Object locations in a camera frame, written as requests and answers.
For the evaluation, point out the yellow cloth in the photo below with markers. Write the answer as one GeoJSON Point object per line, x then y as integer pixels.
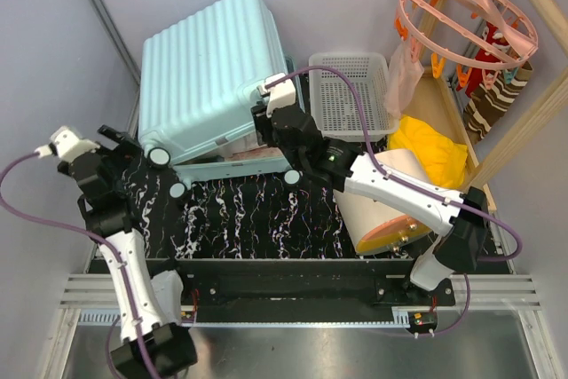
{"type": "Point", "coordinates": [443, 160]}

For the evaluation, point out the white round drum box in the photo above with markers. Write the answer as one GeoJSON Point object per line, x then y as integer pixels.
{"type": "Point", "coordinates": [374, 227]}

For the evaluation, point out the brown striped cloth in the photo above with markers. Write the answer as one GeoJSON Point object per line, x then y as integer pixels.
{"type": "Point", "coordinates": [487, 106]}

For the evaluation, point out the light blue hard-shell suitcase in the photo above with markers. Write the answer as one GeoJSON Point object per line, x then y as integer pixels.
{"type": "Point", "coordinates": [199, 80]}

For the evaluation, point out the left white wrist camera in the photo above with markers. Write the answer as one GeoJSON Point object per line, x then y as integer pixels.
{"type": "Point", "coordinates": [67, 144]}

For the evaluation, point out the black marble pattern mat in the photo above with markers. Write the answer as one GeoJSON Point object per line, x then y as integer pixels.
{"type": "Point", "coordinates": [252, 217]}

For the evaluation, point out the cream pink-print cloth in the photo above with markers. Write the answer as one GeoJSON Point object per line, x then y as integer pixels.
{"type": "Point", "coordinates": [247, 149]}

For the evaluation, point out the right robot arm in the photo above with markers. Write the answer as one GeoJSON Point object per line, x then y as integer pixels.
{"type": "Point", "coordinates": [458, 219]}

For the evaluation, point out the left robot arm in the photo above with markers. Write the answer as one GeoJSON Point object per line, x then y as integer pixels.
{"type": "Point", "coordinates": [154, 342]}

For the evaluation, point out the translucent pink plastic bag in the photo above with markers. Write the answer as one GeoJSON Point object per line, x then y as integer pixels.
{"type": "Point", "coordinates": [405, 71]}

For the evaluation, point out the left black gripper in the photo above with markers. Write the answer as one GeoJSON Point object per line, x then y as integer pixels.
{"type": "Point", "coordinates": [125, 153]}

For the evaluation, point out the wooden tray base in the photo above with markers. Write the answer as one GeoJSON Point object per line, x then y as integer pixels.
{"type": "Point", "coordinates": [433, 102]}

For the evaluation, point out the pink round clip hanger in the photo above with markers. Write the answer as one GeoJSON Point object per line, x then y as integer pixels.
{"type": "Point", "coordinates": [482, 38]}

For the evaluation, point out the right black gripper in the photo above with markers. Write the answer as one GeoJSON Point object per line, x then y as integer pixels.
{"type": "Point", "coordinates": [262, 126]}

